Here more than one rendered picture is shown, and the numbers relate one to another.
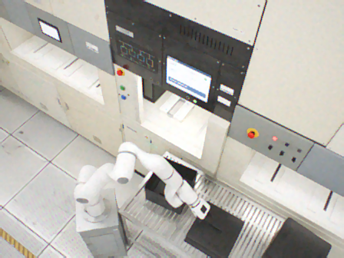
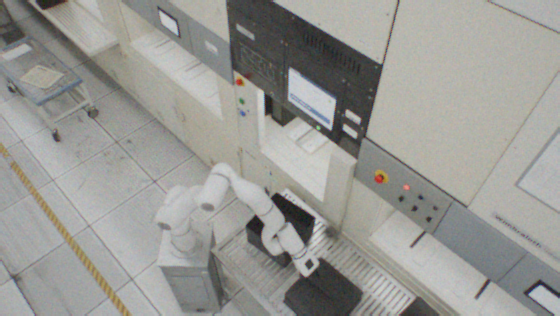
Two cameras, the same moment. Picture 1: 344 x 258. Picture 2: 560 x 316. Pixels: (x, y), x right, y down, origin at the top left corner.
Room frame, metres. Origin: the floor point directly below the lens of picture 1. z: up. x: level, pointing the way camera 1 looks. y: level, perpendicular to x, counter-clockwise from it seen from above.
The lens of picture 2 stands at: (-0.08, -0.28, 2.93)
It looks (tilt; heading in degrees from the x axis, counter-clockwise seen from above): 52 degrees down; 14
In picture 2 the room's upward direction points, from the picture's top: 2 degrees clockwise
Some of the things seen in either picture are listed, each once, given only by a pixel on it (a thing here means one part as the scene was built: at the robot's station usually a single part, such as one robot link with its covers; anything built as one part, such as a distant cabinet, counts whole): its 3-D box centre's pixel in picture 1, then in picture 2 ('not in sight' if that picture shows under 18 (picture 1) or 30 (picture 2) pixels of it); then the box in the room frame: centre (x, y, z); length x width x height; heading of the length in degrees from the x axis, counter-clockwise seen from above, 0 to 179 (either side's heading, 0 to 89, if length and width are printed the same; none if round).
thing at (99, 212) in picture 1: (94, 203); (182, 234); (0.86, 0.50, 0.85); 0.19 x 0.19 x 0.18
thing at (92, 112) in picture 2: not in sight; (46, 84); (2.23, 2.55, 0.24); 0.97 x 0.52 x 0.48; 62
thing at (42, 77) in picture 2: not in sight; (41, 76); (2.12, 2.41, 0.47); 0.31 x 0.23 x 0.02; 81
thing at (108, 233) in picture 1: (104, 228); (195, 270); (0.86, 0.50, 0.38); 0.28 x 0.28 x 0.76; 14
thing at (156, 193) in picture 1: (170, 185); (280, 229); (1.03, -0.01, 0.85); 0.28 x 0.28 x 0.17; 68
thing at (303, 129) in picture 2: (176, 107); (309, 135); (1.70, -0.01, 0.89); 0.22 x 0.21 x 0.04; 149
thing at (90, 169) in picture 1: (89, 184); (178, 209); (0.89, 0.50, 1.07); 0.19 x 0.12 x 0.24; 0
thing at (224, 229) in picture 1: (215, 230); (323, 295); (0.74, -0.31, 0.83); 0.29 x 0.29 x 0.13; 62
